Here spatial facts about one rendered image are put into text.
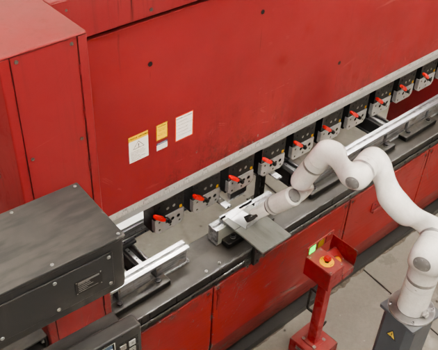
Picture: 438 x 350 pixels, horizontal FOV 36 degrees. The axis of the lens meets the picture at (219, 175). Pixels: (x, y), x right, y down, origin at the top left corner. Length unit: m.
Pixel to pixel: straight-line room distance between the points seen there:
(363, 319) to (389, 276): 0.41
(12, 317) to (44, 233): 0.21
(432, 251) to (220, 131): 0.93
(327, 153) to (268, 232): 0.66
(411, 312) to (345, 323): 1.28
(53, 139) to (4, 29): 0.32
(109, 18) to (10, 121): 0.49
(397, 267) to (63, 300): 3.05
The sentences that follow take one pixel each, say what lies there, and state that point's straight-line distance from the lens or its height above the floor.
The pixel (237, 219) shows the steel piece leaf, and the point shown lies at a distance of 3.10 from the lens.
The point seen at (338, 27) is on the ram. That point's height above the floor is 1.81.
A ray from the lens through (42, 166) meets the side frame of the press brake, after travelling 1.93.
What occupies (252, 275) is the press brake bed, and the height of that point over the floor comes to 0.67.
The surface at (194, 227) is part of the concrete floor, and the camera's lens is 4.49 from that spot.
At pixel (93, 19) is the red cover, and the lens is 2.05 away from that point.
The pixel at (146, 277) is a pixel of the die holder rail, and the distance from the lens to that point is 2.93.
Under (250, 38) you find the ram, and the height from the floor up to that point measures 1.93.
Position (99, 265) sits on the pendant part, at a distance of 1.70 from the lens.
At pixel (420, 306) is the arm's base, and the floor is 1.08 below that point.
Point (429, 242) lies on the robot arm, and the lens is 2.55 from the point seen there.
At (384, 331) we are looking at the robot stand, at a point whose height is 0.87.
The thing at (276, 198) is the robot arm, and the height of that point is 1.27.
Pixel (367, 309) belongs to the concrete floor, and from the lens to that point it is 4.17.
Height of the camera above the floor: 3.12
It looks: 39 degrees down
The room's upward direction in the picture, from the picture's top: 3 degrees clockwise
